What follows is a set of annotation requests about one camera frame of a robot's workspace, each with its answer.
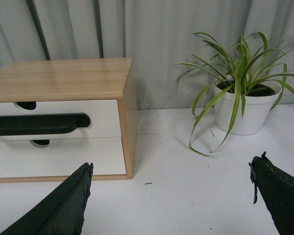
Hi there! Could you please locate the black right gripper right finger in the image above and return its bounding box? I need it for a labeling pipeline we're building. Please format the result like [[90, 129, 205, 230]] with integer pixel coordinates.
[[249, 152, 294, 235]]

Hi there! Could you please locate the white lower drawer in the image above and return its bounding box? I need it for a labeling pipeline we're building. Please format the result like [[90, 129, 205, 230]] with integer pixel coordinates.
[[0, 138, 126, 178]]

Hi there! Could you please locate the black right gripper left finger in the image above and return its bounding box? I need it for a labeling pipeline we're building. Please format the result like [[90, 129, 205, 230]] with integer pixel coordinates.
[[1, 163, 94, 235]]

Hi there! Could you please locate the black drawer handle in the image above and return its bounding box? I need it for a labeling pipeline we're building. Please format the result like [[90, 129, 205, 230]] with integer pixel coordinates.
[[0, 113, 91, 136]]

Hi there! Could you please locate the white upper drawer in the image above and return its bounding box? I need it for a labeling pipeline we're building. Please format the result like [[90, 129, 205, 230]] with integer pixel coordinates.
[[0, 99, 121, 141]]

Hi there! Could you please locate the green spider plant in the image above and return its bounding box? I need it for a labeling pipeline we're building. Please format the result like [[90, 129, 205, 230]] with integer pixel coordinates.
[[174, 31, 294, 157]]

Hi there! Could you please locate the white drawer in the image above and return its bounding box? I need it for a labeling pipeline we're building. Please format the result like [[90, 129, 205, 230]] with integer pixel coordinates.
[[0, 138, 126, 178], [0, 99, 121, 141]]

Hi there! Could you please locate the wooden drawer cabinet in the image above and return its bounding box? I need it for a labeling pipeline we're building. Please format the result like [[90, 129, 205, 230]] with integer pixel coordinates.
[[0, 58, 137, 183]]

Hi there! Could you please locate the white plant pot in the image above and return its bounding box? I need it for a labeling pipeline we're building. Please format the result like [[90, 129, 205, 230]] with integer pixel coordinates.
[[214, 81, 282, 135]]

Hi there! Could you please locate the grey curtain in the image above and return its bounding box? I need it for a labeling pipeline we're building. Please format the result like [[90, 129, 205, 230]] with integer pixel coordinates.
[[0, 0, 294, 110]]

